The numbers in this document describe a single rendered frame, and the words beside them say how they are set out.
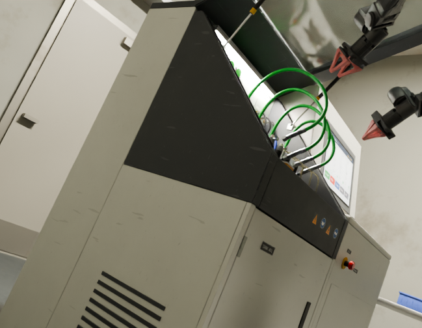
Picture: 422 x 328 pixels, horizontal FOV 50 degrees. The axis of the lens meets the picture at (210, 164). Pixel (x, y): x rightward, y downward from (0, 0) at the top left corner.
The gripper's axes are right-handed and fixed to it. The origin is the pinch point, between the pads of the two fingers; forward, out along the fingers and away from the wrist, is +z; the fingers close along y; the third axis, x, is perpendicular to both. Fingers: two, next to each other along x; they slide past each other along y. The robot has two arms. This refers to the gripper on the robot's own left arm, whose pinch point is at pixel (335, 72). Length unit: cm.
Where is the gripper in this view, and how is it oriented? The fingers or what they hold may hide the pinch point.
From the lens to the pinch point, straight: 160.9
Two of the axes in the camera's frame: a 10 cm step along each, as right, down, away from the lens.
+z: -6.1, 6.1, 5.1
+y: -7.4, -2.0, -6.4
